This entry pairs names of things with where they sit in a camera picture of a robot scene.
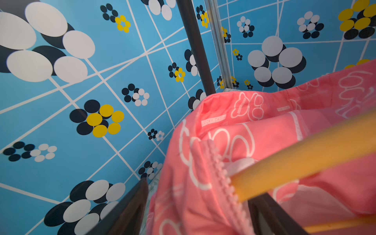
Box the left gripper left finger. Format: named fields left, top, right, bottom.
left=88, top=178, right=149, bottom=235

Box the pink printed jacket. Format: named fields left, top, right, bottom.
left=146, top=61, right=376, bottom=235

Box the black clothes rack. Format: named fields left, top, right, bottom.
left=177, top=0, right=216, bottom=96

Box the wooden hanger of pink jacket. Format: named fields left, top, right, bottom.
left=231, top=110, right=376, bottom=235

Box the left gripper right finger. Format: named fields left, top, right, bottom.
left=248, top=193, right=307, bottom=235

